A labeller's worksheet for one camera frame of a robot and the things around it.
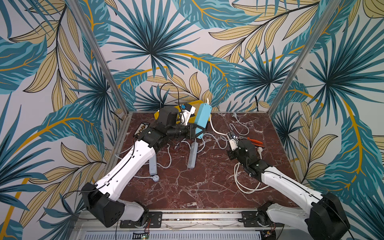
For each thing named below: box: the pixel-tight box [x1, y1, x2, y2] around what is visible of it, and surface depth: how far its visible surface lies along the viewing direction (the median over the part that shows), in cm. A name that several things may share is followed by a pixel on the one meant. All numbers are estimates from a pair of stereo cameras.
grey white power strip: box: [187, 141, 199, 169], surface depth 94 cm
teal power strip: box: [194, 103, 212, 140], surface depth 67 cm
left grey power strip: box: [149, 154, 158, 176], surface depth 90 cm
